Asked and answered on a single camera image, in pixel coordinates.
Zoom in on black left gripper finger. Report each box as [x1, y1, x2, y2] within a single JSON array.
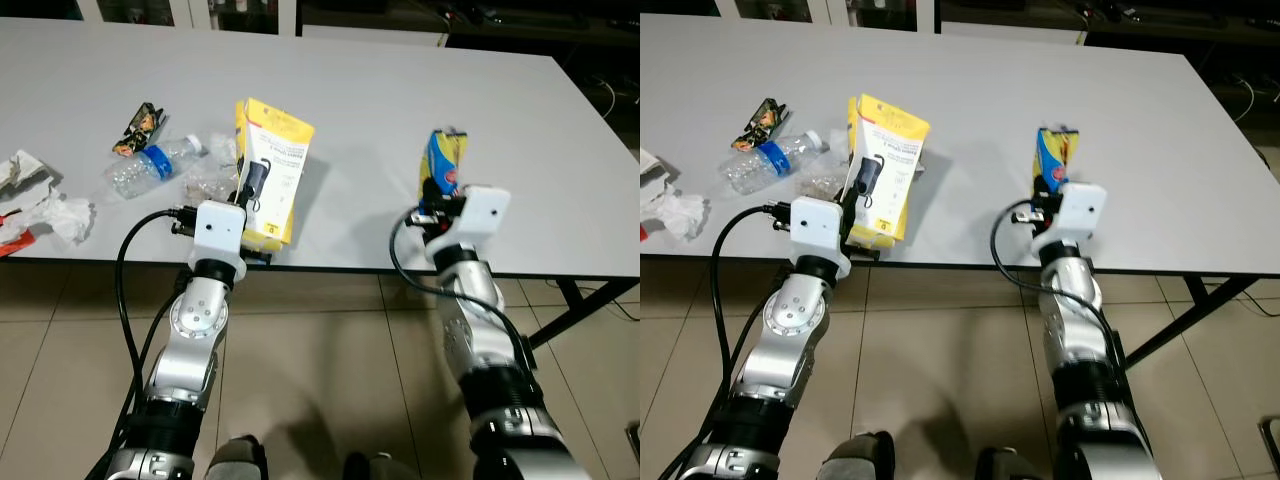
[[244, 160, 271, 213], [850, 157, 879, 209]]

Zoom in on blue yellow snack packet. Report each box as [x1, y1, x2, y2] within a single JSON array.
[[1035, 125, 1081, 193], [418, 128, 471, 201]]

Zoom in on yellow white paper package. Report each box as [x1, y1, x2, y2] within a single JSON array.
[[235, 97, 316, 248], [848, 93, 931, 244]]

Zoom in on clear blue-label water bottle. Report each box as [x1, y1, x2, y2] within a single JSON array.
[[718, 130, 826, 194], [103, 135, 206, 201]]

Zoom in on clear bubble wrap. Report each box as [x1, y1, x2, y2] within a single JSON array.
[[185, 160, 241, 206], [805, 160, 853, 201]]

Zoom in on white folding table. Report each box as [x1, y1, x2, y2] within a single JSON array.
[[0, 17, 641, 351], [640, 12, 1280, 366]]

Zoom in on white glass-door cabinet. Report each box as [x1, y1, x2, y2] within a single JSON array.
[[715, 0, 936, 36], [75, 0, 301, 36]]

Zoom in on grey left robot leg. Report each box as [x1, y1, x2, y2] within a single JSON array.
[[205, 435, 269, 480], [820, 430, 896, 480]]

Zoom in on grey robot leg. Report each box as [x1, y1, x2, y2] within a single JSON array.
[[343, 452, 421, 480], [975, 447, 1051, 480], [205, 435, 269, 480], [820, 430, 896, 480]]

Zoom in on grey right robot leg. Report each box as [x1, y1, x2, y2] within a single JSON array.
[[975, 447, 1051, 480], [343, 452, 421, 480]]

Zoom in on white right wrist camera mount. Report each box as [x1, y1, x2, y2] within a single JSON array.
[[428, 185, 513, 266], [1035, 182, 1108, 256]]

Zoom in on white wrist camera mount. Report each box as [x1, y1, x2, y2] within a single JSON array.
[[1035, 182, 1108, 256], [428, 185, 513, 266], [788, 196, 851, 276], [193, 200, 249, 276]]

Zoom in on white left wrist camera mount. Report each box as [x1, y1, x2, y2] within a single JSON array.
[[193, 200, 249, 276], [788, 196, 851, 276]]

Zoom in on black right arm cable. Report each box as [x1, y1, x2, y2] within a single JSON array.
[[390, 205, 541, 381], [992, 198, 1126, 371]]

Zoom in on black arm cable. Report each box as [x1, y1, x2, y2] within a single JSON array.
[[690, 203, 796, 480], [992, 198, 1126, 371], [95, 205, 201, 480], [390, 205, 541, 381]]

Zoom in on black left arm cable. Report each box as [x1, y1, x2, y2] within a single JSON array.
[[95, 205, 201, 480], [690, 203, 796, 480]]

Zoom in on black desk with cables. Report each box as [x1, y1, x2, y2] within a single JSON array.
[[300, 0, 641, 111]]

